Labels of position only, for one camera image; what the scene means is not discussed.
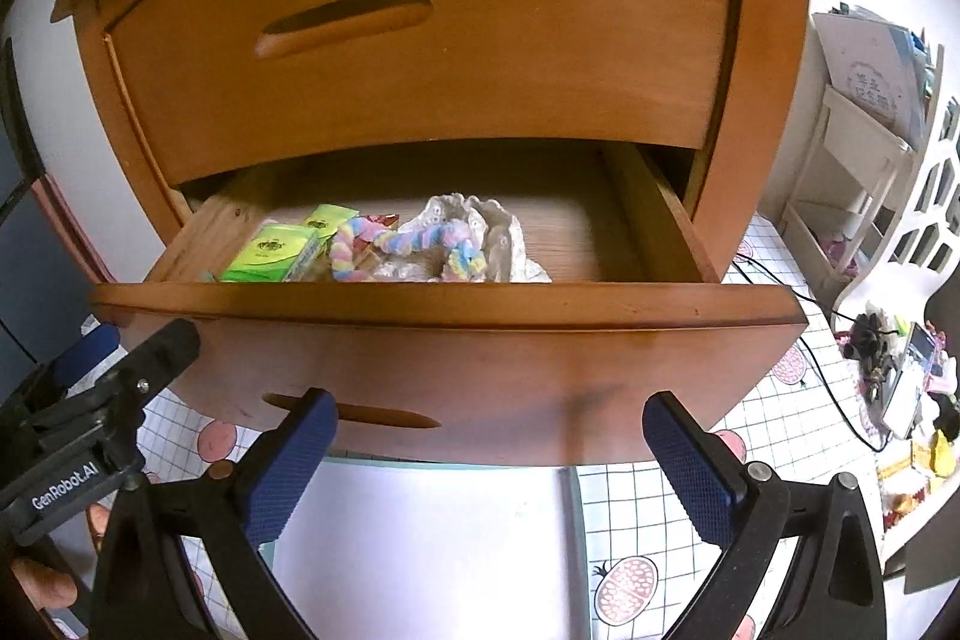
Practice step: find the fruit print grid mat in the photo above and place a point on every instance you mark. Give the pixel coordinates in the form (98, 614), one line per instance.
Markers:
(804, 417)

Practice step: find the green tissue pack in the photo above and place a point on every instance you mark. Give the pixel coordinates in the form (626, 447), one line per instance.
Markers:
(278, 253)
(327, 219)

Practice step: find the lower wooden drawer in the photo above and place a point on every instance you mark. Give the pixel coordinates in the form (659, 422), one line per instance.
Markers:
(520, 374)

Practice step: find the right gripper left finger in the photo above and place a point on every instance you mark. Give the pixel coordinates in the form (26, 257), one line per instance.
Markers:
(144, 586)

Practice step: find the white tray with teal rim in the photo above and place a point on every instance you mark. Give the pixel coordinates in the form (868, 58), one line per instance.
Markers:
(402, 550)

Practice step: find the person's left hand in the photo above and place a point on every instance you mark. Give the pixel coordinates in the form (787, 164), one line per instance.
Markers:
(48, 589)

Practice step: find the pastel twisted pipe cleaner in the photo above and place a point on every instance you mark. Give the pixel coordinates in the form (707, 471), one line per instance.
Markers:
(463, 259)

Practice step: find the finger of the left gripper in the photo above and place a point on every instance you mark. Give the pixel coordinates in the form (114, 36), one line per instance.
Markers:
(145, 371)
(90, 350)

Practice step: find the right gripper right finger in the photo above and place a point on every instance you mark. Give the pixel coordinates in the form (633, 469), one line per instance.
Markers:
(832, 587)

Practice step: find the white lattice shelf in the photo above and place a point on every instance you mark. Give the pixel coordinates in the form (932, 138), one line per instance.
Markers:
(918, 250)

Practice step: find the stack of papers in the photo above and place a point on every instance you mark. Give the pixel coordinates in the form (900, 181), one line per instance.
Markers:
(883, 68)

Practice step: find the wooden nightstand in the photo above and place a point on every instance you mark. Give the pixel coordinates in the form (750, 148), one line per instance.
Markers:
(187, 89)

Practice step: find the white magazine rack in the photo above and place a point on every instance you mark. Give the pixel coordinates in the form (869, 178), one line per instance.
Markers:
(840, 209)

